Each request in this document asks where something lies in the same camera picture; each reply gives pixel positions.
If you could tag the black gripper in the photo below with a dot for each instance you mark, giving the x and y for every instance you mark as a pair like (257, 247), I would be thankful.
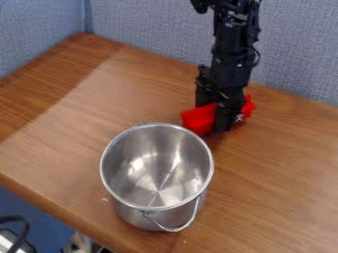
(220, 83)

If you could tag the red plastic block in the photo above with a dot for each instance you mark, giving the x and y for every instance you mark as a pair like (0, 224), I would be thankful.
(197, 119)

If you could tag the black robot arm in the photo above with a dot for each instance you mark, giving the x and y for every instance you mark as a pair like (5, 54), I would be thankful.
(235, 25)

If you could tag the stainless steel pot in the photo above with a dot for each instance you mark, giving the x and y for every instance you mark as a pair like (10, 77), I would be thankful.
(156, 167)

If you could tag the grey device under table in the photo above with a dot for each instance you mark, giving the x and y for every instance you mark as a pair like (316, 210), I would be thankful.
(8, 238)

